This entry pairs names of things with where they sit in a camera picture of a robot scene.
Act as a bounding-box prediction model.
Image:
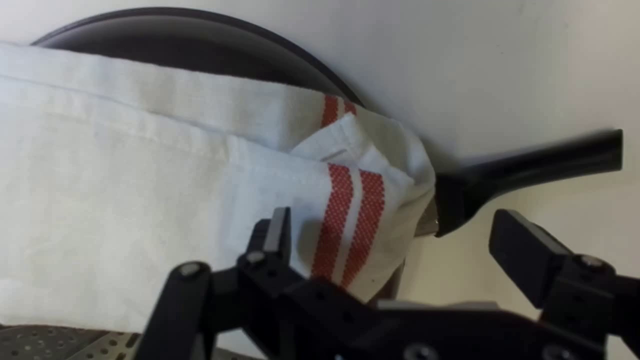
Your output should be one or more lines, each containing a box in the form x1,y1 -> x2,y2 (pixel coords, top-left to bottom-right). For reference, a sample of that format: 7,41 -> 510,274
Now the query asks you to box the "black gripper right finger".
487,207 -> 640,360

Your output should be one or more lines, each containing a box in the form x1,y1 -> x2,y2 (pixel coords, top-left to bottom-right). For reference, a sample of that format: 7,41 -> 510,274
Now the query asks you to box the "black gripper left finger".
131,205 -> 316,360

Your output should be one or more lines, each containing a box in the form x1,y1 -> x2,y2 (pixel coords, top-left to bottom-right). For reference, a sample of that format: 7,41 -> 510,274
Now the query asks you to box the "white towel with red stripes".
0,40 -> 437,333

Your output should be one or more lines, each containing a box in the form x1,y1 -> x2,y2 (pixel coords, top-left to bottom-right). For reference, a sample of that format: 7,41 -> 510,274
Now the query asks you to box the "black frying pan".
30,6 -> 626,305

